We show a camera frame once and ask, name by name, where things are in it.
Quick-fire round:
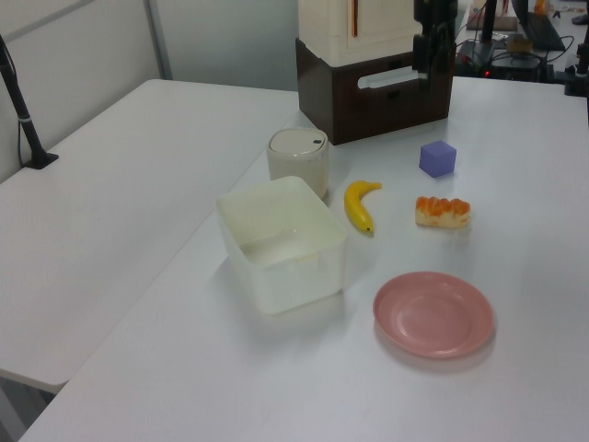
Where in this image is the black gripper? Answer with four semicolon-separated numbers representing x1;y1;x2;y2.
411;0;458;84

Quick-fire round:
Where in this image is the beige trash can lid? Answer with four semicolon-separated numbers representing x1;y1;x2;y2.
269;129;329;157

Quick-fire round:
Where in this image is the beige round trash can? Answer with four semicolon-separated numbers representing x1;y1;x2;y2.
266;128;330;202

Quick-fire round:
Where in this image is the black monitor stand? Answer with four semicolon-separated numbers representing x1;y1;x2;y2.
477;0;499;46

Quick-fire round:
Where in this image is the small cardboard box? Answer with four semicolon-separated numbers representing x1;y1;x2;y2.
505;34;534;53

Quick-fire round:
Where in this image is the black electronic device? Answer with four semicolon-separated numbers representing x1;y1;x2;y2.
486;50;556;81

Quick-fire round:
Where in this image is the purple cube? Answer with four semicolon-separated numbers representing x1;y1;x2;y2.
418;140;457;180

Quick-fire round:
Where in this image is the cream cabinet unit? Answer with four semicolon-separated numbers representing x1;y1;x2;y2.
297;0;422;66

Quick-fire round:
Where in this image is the black keyboard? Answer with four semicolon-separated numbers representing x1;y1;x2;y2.
521;8;567;52

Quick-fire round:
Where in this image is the black table clamp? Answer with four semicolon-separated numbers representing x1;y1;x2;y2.
562;41;589;98

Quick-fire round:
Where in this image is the toy bread loaf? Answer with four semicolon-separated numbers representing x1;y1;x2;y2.
414;195;474;229

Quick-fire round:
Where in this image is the yellow banana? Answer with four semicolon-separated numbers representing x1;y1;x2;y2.
343;180;383;238

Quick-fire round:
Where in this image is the pink plate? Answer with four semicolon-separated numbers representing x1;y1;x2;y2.
372;271;498;361

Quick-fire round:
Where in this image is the cream plastic bin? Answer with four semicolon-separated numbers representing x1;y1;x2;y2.
215;175;349;317

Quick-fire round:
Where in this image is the white cabinet handle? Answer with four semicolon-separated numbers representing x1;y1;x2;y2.
357;65;427;91

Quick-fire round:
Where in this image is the black camera stand pole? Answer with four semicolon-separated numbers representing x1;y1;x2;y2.
0;34;60;172

